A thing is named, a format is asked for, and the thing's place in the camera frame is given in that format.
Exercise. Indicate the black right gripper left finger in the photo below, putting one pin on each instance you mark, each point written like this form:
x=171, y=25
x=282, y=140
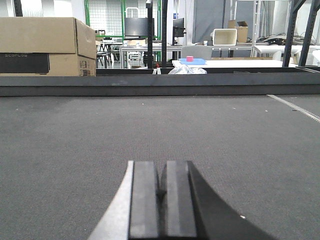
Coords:
x=133, y=212

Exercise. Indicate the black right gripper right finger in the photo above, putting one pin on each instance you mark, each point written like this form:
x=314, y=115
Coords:
x=192, y=210

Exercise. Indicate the crumpled clear plastic bag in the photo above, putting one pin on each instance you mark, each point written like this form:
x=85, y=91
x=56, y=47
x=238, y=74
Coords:
x=186, y=70

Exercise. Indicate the blue tray on white table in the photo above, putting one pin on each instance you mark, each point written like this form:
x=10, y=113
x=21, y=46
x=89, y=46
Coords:
x=196, y=61

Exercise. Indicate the pink cube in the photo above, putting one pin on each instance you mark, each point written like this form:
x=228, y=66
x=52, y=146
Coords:
x=189, y=58

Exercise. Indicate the white plastic tub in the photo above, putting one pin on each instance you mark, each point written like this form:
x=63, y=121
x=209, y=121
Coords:
x=224, y=37

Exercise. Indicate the black computer monitor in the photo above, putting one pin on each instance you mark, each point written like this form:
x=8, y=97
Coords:
x=135, y=28

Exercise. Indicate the open cardboard box background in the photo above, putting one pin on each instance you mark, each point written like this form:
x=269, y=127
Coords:
x=242, y=29

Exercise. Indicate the upper cardboard box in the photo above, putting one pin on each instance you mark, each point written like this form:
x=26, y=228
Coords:
x=52, y=35

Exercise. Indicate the black metal post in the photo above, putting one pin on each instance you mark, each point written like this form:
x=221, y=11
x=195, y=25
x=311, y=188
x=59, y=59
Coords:
x=149, y=7

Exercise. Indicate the dark steel frame post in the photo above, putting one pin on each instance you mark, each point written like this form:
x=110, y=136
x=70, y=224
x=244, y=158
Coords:
x=295, y=6

